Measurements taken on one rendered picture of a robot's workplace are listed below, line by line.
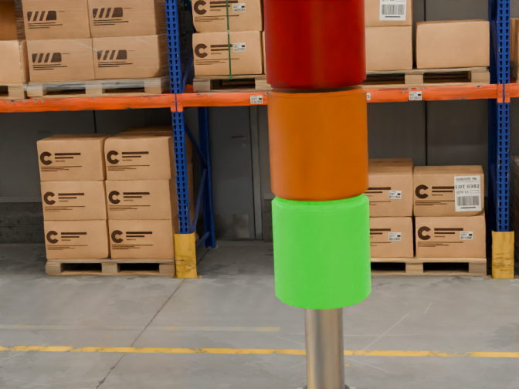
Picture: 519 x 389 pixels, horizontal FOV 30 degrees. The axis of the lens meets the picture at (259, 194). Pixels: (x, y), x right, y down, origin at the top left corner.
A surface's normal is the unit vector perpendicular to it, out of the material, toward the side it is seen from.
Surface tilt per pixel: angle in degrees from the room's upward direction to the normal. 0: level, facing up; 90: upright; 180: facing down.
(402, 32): 88
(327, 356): 90
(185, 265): 90
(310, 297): 90
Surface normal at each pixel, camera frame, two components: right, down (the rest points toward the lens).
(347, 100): 0.51, 0.15
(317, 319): -0.37, 0.19
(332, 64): 0.26, 0.18
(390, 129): -0.15, 0.20
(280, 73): -0.70, 0.17
